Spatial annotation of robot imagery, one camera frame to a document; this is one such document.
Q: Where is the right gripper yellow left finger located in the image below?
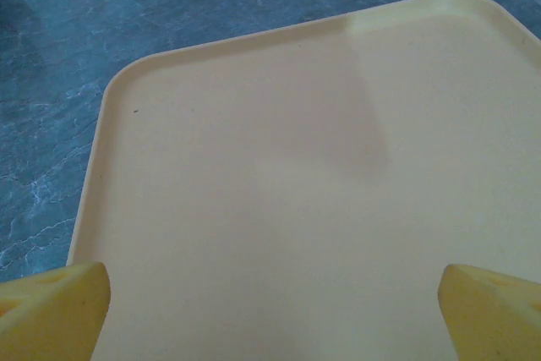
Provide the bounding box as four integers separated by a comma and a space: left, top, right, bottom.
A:
0, 262, 112, 361

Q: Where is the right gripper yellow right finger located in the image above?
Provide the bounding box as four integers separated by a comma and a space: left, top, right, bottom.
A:
437, 264, 541, 361

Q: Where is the yellow plastic tray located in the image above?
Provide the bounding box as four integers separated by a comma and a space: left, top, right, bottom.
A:
66, 0, 541, 361

